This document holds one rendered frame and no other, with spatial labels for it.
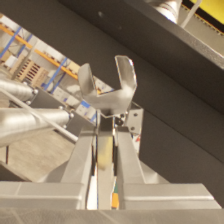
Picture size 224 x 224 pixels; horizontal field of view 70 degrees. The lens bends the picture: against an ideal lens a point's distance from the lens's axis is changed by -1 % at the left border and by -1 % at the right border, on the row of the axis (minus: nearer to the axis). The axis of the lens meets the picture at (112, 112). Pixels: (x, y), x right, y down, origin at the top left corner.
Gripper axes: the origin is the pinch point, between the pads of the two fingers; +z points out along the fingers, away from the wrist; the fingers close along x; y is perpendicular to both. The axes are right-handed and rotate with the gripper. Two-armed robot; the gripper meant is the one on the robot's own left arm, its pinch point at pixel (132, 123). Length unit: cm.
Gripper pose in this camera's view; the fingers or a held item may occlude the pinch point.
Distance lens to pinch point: 28.5
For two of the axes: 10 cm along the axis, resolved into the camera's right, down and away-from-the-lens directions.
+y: 9.7, 2.6, 0.3
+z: -2.4, 9.4, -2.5
